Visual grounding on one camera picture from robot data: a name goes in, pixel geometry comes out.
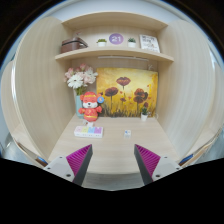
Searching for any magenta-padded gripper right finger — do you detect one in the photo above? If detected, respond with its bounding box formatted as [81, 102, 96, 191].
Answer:
[133, 143, 183, 186]

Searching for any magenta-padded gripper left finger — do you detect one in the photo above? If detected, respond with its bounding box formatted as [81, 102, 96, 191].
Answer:
[43, 144, 94, 186]

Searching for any small potted plant white pot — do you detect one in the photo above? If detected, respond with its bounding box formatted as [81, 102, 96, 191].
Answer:
[140, 106, 149, 122]

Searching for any red plush toy figure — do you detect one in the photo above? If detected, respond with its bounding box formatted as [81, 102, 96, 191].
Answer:
[78, 91, 105, 124]

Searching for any pale blue vase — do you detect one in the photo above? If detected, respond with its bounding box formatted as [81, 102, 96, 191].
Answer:
[75, 94, 84, 118]

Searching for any pink and white flower bouquet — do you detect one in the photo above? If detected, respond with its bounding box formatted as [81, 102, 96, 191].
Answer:
[64, 63, 99, 97]

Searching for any yellow poppy flower painting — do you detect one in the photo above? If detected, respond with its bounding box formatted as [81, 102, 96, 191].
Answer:
[96, 67, 159, 118]

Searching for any white light bar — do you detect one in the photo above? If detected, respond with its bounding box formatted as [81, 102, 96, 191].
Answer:
[97, 55, 150, 62]

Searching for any wooden shelf unit with items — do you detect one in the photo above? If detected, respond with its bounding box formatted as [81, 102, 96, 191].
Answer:
[54, 11, 175, 64]

